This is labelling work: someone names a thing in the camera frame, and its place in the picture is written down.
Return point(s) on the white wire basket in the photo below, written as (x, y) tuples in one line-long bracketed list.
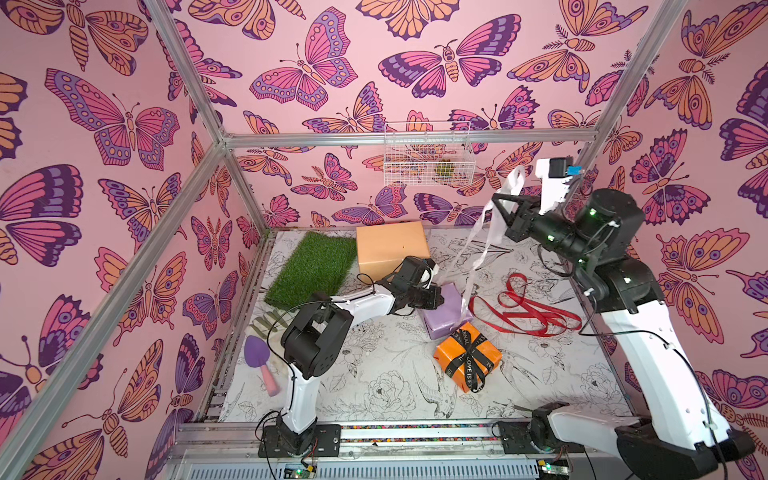
[(428, 158)]

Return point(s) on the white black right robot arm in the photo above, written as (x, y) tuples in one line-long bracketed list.
[(683, 436)]

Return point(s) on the green artificial grass mat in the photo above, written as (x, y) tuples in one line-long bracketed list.
[(319, 263)]

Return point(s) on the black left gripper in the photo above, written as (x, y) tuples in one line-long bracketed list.
[(433, 294)]

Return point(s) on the black printed ribbon bow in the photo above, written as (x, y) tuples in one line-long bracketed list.
[(477, 365)]

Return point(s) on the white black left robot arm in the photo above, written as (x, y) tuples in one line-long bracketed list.
[(314, 339)]

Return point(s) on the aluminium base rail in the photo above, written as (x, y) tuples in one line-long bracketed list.
[(464, 449)]

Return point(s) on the white satin ribbon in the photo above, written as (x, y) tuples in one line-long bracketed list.
[(492, 221)]

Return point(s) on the orange gift box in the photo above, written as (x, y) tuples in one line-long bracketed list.
[(449, 348)]

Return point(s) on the lilac gift box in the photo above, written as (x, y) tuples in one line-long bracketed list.
[(449, 316)]

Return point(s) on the red satin ribbon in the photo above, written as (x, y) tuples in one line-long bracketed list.
[(514, 312)]

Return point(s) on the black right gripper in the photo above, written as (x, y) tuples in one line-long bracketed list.
[(524, 222)]

